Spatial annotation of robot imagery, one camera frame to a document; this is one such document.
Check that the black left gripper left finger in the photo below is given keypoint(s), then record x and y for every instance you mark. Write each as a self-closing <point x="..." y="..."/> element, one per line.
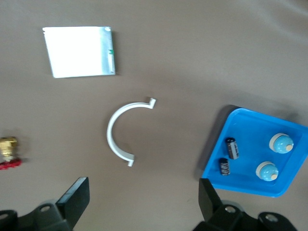
<point x="74" y="202"/>

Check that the blue plastic tray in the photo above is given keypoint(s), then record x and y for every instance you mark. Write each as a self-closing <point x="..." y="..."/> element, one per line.
<point x="252" y="144"/>

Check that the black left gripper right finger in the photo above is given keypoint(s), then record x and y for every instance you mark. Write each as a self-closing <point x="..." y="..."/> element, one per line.
<point x="209" y="199"/>

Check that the blue service bell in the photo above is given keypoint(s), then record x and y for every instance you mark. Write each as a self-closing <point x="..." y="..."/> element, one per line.
<point x="267" y="172"/>
<point x="281" y="144"/>

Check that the silver metal plate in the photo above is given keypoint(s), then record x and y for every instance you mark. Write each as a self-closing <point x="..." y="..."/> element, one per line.
<point x="77" y="53"/>

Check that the black connector block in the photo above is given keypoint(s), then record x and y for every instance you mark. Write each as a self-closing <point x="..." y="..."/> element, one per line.
<point x="224" y="166"/>
<point x="232" y="148"/>

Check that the white curved plastic bracket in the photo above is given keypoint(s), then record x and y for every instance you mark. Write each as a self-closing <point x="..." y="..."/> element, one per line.
<point x="108" y="134"/>

